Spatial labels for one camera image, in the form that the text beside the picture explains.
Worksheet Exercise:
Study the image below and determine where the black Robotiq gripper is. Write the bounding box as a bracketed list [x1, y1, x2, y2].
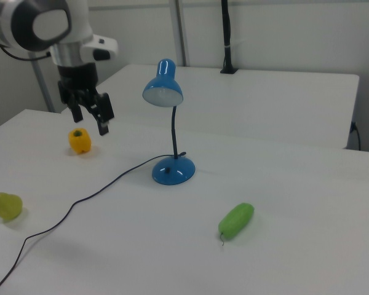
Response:
[57, 62, 115, 136]

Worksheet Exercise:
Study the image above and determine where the green cucumber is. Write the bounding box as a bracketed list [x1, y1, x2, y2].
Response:
[218, 202, 255, 246]

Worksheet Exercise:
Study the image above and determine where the green pear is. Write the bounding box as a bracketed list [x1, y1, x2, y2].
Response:
[0, 189, 23, 221]

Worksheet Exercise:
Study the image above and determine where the grey metal frame post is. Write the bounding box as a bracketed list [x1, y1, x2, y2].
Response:
[30, 60, 57, 113]
[174, 0, 191, 67]

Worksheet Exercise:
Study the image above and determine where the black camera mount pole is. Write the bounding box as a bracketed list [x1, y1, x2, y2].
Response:
[220, 0, 239, 75]

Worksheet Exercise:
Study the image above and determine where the black wall plug cable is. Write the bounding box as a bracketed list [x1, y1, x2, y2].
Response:
[350, 121, 362, 151]

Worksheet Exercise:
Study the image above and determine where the yellow bell pepper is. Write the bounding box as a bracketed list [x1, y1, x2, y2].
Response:
[68, 128, 92, 154]

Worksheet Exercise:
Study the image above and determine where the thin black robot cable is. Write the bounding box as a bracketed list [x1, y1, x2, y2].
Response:
[0, 33, 52, 61]

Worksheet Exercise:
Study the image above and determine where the black lamp power cable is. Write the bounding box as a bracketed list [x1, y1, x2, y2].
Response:
[0, 154, 173, 295]

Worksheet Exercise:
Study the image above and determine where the blue gooseneck desk lamp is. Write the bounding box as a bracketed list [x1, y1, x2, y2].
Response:
[141, 58, 196, 186]

